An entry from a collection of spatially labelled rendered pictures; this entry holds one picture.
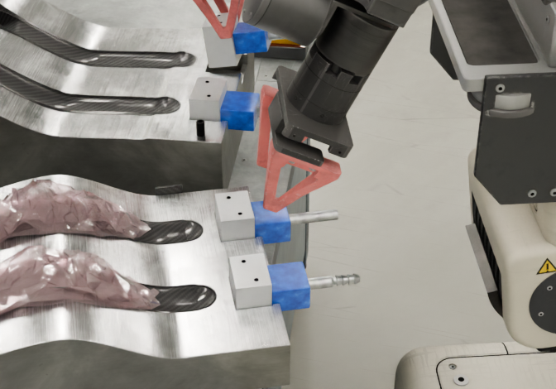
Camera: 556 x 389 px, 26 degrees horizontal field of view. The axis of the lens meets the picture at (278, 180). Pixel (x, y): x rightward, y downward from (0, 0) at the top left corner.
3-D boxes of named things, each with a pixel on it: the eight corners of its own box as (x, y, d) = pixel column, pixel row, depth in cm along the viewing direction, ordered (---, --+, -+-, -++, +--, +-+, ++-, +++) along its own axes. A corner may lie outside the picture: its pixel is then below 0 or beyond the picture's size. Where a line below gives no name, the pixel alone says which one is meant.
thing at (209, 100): (305, 123, 145) (306, 84, 141) (300, 146, 141) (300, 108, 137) (198, 114, 146) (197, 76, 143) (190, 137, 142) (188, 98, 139)
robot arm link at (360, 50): (410, 28, 101) (399, -3, 106) (338, -2, 99) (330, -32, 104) (371, 93, 105) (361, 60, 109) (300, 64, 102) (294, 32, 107)
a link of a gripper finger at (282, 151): (237, 213, 107) (285, 132, 103) (232, 167, 113) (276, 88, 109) (304, 236, 110) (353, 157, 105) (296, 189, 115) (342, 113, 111)
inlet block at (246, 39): (317, 45, 151) (312, 4, 149) (313, 59, 147) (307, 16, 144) (216, 54, 153) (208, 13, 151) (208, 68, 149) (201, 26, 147)
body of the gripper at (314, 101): (279, 141, 104) (318, 72, 100) (268, 79, 112) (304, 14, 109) (344, 164, 106) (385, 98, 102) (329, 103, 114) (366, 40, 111)
